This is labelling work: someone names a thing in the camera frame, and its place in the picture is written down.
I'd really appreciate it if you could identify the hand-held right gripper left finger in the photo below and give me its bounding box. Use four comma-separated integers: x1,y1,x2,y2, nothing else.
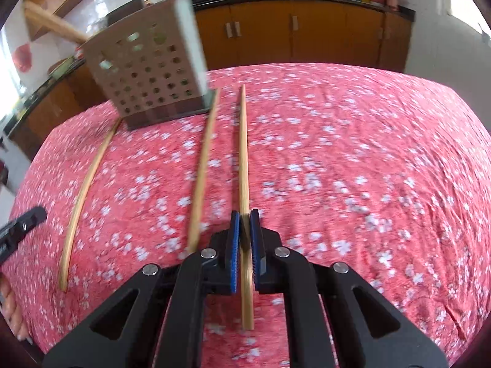
42,211,242,368

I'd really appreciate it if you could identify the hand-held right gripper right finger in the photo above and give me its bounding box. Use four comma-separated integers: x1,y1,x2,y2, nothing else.
249,209,449,368

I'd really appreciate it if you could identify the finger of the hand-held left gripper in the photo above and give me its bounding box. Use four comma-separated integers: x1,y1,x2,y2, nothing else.
0,206,48,240

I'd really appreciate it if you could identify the bamboo chopstick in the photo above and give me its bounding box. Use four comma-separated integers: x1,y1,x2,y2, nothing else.
186,88,222,255
58,117,123,293
238,84,256,331
23,0,91,44

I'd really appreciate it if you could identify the beige perforated utensil holder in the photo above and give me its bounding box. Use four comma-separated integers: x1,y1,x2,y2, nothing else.
80,0,220,131

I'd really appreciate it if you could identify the person's left hand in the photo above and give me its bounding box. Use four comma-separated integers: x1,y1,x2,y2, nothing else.
0,273,30,343

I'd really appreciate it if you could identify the red floral tablecloth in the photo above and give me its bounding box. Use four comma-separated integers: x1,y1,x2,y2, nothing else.
8,63,491,368

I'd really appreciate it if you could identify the green basin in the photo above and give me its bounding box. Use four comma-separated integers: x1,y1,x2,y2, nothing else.
48,57,81,78

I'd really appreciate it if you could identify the red plastic bag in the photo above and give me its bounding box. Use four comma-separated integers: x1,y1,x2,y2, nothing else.
11,42,33,74

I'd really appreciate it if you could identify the wooden lower cabinet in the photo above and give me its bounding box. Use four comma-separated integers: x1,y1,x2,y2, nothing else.
8,0,414,159

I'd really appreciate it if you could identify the dark cutting board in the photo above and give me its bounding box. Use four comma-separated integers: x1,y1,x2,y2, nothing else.
106,0,149,24

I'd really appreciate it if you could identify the window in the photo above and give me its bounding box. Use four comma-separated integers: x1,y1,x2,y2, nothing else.
444,0,491,36

